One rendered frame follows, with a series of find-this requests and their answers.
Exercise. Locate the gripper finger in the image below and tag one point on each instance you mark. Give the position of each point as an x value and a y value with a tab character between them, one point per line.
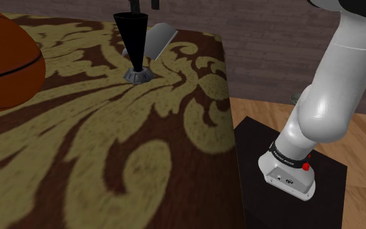
134	5
155	3

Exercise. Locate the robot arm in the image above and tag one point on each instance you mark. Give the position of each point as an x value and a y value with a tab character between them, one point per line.
338	79

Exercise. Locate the black cone on grey base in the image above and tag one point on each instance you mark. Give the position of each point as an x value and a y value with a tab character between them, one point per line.
134	38

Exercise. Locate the grey flat metal spatula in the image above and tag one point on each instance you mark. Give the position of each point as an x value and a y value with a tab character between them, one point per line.
159	39

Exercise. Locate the brown tan patterned furniture block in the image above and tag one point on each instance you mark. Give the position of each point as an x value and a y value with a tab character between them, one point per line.
106	133

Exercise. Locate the orange basketball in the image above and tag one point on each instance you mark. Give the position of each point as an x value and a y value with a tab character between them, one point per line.
5	63

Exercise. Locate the small grey round object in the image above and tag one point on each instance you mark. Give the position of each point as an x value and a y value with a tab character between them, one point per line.
294	97

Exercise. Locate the black robot stand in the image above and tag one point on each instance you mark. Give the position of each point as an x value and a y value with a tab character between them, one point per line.
265	203

